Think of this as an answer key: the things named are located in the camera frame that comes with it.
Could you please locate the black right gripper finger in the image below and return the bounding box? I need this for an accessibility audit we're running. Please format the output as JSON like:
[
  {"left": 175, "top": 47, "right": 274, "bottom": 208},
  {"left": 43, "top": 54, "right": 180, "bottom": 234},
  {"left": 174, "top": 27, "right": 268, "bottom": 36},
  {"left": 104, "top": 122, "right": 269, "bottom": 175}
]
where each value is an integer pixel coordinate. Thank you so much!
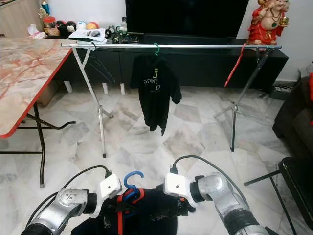
[{"left": 149, "top": 208, "right": 179, "bottom": 221}]

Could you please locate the black shirt with red collar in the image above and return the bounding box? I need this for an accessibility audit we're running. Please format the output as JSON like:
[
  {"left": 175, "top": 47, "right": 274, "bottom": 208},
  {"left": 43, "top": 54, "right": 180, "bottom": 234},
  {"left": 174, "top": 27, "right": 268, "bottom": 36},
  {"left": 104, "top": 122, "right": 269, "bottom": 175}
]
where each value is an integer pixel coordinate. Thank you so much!
[{"left": 73, "top": 188, "right": 186, "bottom": 235}]

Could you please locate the blue clothes hanger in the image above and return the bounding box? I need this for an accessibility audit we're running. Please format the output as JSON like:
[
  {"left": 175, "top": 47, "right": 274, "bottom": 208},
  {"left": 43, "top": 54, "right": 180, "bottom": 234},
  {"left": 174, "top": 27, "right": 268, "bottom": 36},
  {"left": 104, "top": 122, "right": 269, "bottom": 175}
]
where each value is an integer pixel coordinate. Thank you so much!
[{"left": 123, "top": 170, "right": 145, "bottom": 201}]

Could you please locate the red clothes hanger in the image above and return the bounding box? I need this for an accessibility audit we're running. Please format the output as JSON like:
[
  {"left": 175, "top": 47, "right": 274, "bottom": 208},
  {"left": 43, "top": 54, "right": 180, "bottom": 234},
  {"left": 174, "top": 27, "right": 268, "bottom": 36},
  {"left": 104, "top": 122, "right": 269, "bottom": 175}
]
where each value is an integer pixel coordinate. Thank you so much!
[{"left": 224, "top": 43, "right": 246, "bottom": 88}]

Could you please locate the black printed t-shirt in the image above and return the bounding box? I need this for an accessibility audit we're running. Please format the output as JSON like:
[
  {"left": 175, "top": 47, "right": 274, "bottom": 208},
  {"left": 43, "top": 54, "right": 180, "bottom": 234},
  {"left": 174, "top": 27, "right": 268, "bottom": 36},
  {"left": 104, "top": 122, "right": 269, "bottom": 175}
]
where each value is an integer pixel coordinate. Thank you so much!
[{"left": 130, "top": 53, "right": 182, "bottom": 136}]

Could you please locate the brown cardboard box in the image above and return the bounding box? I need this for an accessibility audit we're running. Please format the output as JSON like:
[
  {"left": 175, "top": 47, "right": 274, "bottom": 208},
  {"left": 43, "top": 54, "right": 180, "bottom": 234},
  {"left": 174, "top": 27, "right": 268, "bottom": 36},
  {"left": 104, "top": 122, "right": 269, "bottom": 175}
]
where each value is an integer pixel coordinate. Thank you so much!
[{"left": 39, "top": 82, "right": 59, "bottom": 107}]

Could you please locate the dark brown sofa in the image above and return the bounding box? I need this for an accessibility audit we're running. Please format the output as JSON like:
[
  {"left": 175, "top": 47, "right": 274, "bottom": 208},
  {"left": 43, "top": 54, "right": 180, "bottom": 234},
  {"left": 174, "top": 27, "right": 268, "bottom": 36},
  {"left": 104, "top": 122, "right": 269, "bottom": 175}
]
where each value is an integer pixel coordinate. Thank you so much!
[{"left": 271, "top": 73, "right": 313, "bottom": 167}]

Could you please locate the black television console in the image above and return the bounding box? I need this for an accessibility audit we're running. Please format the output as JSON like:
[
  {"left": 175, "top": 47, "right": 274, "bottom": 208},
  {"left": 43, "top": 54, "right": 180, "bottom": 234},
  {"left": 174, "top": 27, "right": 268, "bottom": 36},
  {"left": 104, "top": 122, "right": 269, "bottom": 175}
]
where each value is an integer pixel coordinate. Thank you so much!
[{"left": 59, "top": 33, "right": 289, "bottom": 94}]

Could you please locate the marble pattern folding table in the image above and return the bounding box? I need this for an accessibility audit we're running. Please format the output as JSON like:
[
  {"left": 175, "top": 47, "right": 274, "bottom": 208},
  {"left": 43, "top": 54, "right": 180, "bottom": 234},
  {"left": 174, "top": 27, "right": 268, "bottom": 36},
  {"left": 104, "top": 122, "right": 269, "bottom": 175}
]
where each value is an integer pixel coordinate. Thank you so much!
[{"left": 0, "top": 37, "right": 76, "bottom": 188}]

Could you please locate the silver metal clothes rack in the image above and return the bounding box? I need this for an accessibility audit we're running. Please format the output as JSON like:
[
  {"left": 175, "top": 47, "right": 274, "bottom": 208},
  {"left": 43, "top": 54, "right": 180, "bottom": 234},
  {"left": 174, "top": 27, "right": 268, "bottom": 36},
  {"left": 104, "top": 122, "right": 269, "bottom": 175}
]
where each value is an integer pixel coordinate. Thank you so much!
[{"left": 61, "top": 42, "right": 283, "bottom": 158}]

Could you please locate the white paper stack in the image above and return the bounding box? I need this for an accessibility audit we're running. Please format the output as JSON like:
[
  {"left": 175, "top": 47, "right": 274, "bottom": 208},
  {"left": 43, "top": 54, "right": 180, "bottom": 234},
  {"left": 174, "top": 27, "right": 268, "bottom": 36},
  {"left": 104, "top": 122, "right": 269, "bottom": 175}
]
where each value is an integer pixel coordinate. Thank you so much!
[{"left": 68, "top": 28, "right": 107, "bottom": 45}]

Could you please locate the black plush toy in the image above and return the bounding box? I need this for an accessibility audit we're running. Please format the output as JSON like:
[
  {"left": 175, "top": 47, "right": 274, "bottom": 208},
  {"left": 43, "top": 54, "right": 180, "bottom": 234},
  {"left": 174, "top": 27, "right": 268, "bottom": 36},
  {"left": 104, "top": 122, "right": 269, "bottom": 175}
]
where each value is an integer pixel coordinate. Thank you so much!
[{"left": 57, "top": 21, "right": 76, "bottom": 37}]

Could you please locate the pink tissue pack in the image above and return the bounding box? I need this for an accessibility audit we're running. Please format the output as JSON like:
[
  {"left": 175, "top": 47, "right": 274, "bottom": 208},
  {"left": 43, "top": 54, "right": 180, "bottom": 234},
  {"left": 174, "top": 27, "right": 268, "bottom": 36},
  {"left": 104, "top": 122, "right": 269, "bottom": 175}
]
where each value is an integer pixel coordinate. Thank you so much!
[{"left": 27, "top": 24, "right": 47, "bottom": 39}]

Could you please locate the red lidded jar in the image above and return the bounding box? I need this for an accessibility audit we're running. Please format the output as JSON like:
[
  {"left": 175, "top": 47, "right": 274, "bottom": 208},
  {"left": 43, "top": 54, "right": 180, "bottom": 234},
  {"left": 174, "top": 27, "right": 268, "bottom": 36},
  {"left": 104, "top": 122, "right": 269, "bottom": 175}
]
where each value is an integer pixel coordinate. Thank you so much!
[{"left": 43, "top": 16, "right": 58, "bottom": 36}]

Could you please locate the black flat screen television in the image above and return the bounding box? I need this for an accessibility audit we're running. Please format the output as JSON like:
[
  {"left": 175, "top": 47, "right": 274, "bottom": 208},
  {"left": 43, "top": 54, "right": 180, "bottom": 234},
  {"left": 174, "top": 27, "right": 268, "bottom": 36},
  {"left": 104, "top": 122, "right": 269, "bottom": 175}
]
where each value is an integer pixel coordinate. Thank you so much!
[{"left": 125, "top": 0, "right": 250, "bottom": 39}]

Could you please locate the red laughing Buddha statue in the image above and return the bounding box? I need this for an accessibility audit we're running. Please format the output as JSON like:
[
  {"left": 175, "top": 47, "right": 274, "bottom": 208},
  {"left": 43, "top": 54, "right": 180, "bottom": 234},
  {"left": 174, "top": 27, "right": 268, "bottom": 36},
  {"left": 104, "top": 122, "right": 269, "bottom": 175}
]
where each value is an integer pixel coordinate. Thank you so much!
[{"left": 247, "top": 0, "right": 290, "bottom": 46}]

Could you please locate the light wooden cabinet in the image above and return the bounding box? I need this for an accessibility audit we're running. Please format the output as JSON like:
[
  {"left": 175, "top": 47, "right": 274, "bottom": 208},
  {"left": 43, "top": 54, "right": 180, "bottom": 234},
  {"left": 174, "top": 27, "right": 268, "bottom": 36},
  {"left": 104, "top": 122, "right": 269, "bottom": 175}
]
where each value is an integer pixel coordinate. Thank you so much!
[{"left": 0, "top": 0, "right": 47, "bottom": 39}]

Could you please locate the blue and gold trophy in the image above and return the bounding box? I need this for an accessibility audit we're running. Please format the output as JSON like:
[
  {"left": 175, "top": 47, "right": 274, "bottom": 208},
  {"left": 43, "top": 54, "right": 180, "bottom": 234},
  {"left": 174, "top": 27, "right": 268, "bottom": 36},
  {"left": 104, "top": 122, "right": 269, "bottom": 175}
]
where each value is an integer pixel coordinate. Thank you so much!
[{"left": 39, "top": 0, "right": 52, "bottom": 15}]

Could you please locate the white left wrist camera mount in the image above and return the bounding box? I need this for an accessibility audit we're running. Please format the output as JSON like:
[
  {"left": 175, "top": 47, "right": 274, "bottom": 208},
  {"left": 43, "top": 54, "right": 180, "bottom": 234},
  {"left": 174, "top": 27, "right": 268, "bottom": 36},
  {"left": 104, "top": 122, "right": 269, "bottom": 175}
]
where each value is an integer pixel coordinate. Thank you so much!
[{"left": 99, "top": 173, "right": 123, "bottom": 199}]

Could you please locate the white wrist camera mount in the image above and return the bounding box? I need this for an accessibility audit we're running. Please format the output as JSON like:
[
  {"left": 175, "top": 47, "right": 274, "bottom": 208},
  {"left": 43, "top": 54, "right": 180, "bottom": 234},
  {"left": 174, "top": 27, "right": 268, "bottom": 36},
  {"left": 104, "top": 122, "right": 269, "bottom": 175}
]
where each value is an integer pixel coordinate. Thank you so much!
[
  {"left": 163, "top": 172, "right": 196, "bottom": 202},
  {"left": 99, "top": 173, "right": 123, "bottom": 199}
]

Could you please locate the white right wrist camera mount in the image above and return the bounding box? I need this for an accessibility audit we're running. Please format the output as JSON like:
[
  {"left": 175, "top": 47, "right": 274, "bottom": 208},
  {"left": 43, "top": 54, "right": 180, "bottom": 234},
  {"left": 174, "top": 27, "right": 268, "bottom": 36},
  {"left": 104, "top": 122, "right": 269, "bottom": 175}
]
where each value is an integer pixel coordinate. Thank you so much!
[{"left": 163, "top": 172, "right": 196, "bottom": 202}]

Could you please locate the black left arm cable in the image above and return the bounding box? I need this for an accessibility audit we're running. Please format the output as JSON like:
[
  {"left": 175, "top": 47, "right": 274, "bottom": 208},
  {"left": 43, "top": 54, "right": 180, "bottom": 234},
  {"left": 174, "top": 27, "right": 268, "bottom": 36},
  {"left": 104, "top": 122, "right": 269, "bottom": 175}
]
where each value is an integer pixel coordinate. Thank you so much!
[{"left": 26, "top": 165, "right": 112, "bottom": 228}]

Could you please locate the grey wall power strip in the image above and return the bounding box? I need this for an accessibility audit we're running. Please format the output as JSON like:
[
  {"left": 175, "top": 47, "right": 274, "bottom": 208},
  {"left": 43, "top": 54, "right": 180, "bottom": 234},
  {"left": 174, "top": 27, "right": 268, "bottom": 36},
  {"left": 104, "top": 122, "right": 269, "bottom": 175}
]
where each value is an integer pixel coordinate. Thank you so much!
[{"left": 273, "top": 84, "right": 294, "bottom": 98}]

